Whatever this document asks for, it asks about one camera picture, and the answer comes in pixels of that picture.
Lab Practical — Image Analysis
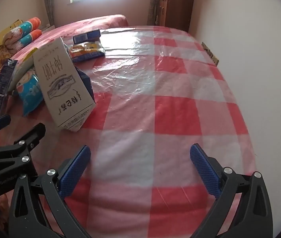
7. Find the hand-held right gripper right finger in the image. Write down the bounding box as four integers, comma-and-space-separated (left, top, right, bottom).
189, 143, 274, 238

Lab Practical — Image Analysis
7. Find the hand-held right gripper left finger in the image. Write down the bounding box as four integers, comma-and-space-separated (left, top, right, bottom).
8, 145, 92, 238

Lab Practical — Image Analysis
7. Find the light blue snack packet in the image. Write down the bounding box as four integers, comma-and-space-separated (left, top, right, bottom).
15, 69, 44, 117

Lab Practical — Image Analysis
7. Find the dark blue packet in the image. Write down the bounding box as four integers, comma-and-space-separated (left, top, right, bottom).
0, 58, 16, 116

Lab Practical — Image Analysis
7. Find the patterned beige pillow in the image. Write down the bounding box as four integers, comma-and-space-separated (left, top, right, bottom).
0, 45, 10, 70

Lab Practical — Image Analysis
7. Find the white printed cardboard carton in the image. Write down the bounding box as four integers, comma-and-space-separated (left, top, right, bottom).
33, 37, 97, 132

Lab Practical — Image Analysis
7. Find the red white checkered tablecloth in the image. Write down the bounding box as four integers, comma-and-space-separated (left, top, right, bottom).
0, 26, 257, 238

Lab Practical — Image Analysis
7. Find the rolled colourful quilt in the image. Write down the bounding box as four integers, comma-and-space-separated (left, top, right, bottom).
3, 17, 43, 55

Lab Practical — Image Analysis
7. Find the yellow blue snack packet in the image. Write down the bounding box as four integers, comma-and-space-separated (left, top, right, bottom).
69, 41, 106, 63

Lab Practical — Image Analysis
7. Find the small blue box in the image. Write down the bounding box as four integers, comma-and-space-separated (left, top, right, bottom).
73, 29, 101, 44

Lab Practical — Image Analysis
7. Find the grey patterned curtain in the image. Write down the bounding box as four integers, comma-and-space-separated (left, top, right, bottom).
147, 0, 159, 26
43, 0, 57, 28

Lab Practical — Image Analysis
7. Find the pink bed blanket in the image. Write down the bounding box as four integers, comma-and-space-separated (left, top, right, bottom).
14, 14, 128, 62

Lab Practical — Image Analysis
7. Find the brown wooden cabinet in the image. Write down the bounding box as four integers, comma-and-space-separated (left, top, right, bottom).
156, 0, 196, 33

